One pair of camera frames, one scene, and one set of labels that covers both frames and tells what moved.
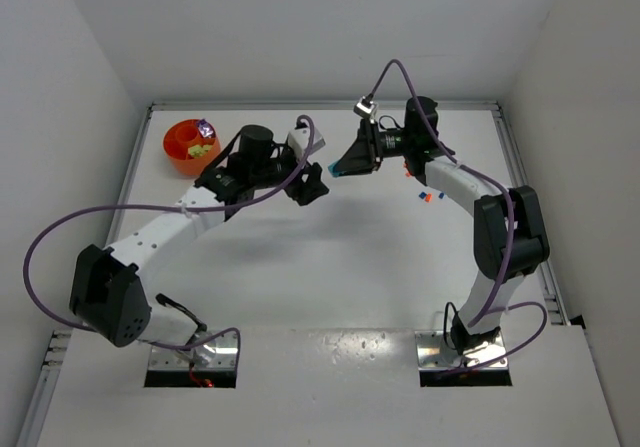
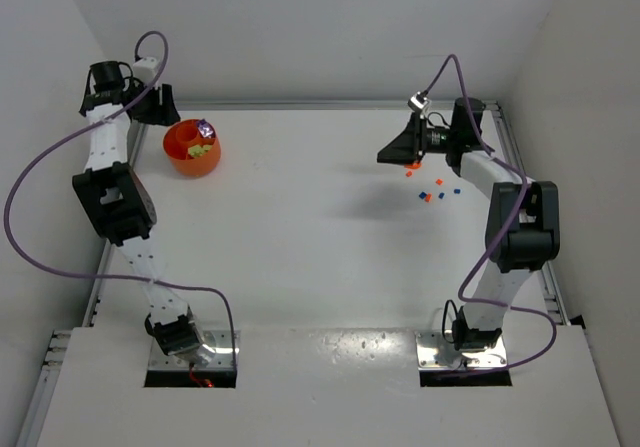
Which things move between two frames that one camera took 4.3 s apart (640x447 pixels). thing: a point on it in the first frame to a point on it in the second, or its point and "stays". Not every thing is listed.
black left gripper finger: [306, 187] to [168, 112]
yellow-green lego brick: [196, 151] stays
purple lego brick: [206, 129] stays
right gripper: [373, 144] to [418, 137]
